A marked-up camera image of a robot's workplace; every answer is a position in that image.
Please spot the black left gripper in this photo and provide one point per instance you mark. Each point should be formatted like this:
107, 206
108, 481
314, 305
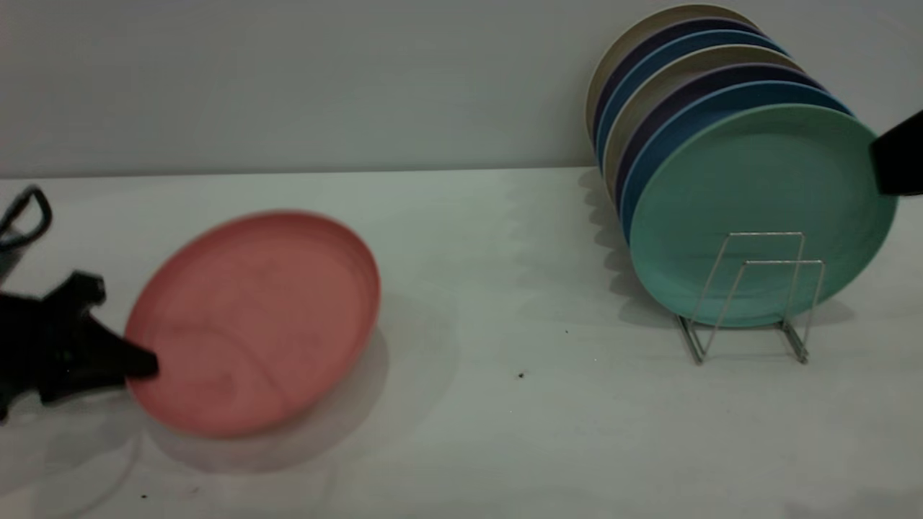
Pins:
43, 339

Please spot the green round plate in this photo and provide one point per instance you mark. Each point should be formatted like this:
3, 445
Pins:
757, 187

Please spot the purple round plate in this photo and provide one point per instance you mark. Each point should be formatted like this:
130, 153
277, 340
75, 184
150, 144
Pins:
721, 77
685, 27

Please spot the blue round plate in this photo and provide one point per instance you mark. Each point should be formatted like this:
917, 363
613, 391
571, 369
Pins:
692, 42
721, 101

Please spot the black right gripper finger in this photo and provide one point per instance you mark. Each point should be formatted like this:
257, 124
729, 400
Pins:
901, 162

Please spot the pink round plate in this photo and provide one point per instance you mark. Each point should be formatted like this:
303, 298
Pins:
259, 324

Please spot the beige round plate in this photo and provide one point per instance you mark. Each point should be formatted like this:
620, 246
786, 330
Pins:
670, 13
707, 56

